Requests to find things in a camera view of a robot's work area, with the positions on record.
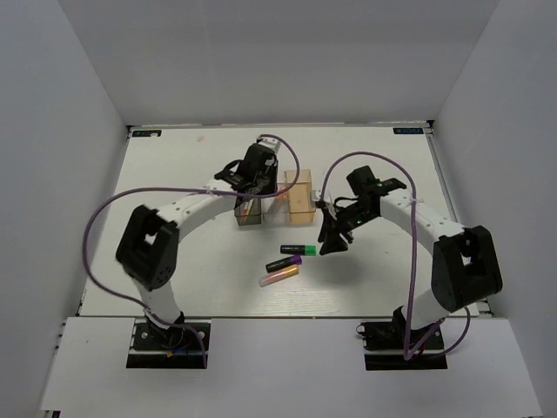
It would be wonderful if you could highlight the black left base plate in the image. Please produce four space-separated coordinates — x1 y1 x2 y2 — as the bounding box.
126 320 206 371

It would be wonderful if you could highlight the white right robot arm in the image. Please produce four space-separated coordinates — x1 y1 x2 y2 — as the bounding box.
316 166 503 347

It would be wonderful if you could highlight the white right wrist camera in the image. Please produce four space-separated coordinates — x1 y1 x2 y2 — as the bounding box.
311 189 334 212

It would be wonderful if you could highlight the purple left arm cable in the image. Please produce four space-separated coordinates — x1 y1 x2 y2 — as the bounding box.
82 132 302 369

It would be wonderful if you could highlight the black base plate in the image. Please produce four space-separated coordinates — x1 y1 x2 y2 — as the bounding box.
358 320 448 372
126 320 206 371

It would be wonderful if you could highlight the blue left corner label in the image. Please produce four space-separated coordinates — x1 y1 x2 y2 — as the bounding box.
131 130 162 138

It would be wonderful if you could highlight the black green-capped highlighter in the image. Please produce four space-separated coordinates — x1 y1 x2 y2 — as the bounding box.
279 245 317 256

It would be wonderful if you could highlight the orange transparent container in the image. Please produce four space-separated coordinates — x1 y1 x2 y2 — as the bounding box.
286 169 315 225

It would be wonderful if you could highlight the grey transparent container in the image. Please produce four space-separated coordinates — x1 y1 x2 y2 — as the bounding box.
234 198 263 227

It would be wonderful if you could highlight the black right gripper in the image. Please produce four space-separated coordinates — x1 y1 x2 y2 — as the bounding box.
318 201 378 256

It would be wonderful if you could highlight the grey orange-capped highlighter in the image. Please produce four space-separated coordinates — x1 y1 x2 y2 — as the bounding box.
274 185 287 201

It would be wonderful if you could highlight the black purple-capped highlighter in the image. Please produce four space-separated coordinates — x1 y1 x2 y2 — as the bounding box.
265 254 302 273

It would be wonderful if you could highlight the pink yellow-capped highlighter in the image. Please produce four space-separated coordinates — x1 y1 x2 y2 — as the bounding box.
258 265 299 287

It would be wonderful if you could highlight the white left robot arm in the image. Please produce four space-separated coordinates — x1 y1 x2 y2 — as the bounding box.
116 137 279 347

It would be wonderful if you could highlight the clear transparent container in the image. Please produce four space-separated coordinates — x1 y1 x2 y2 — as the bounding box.
261 197 288 223

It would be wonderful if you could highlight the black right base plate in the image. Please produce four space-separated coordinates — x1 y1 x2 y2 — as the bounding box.
358 320 448 372

